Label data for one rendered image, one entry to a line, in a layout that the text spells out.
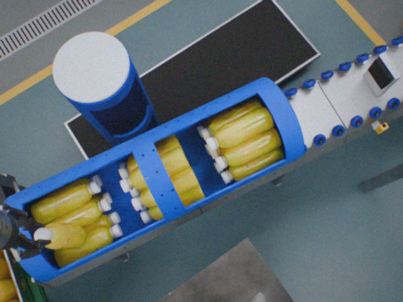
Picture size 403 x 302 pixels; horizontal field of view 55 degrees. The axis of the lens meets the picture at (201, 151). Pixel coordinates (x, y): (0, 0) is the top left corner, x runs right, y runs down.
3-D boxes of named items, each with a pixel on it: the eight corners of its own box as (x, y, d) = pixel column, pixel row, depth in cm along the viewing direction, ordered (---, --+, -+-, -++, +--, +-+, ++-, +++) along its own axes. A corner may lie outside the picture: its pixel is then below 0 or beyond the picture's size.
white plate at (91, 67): (38, 86, 139) (39, 87, 140) (108, 112, 135) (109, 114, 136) (73, 21, 145) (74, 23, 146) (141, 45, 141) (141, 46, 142)
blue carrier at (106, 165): (296, 167, 135) (313, 139, 108) (62, 282, 129) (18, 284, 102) (257, 100, 144) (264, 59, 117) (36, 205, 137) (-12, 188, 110)
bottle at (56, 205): (28, 206, 116) (85, 178, 118) (36, 202, 123) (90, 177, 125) (38, 227, 116) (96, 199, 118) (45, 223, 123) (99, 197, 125)
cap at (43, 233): (35, 240, 102) (31, 240, 100) (41, 226, 102) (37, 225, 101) (48, 245, 101) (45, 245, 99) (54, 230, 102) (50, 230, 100)
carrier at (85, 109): (106, 151, 224) (152, 168, 220) (38, 88, 140) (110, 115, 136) (127, 107, 230) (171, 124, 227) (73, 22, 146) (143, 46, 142)
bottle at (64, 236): (62, 244, 119) (28, 245, 101) (70, 222, 121) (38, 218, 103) (82, 251, 118) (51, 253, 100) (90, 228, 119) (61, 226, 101)
